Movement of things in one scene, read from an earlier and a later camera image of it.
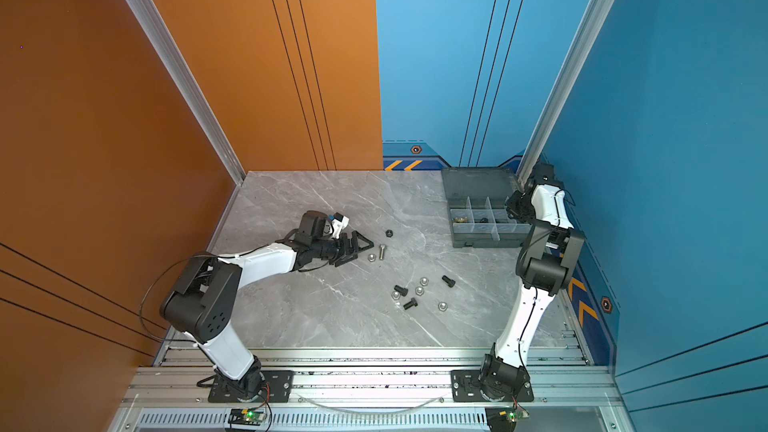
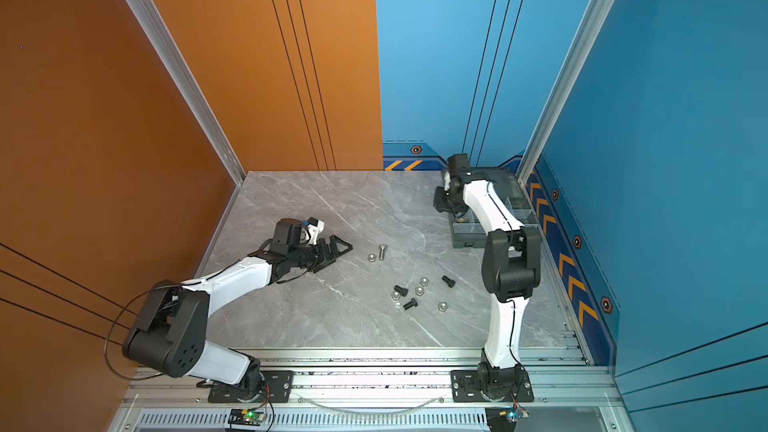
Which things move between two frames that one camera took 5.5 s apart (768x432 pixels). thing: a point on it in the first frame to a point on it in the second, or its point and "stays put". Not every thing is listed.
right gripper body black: [521, 207] to [444, 201]
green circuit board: [247, 416] stays put
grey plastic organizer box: [480, 218] stays put
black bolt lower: [411, 303] stays put
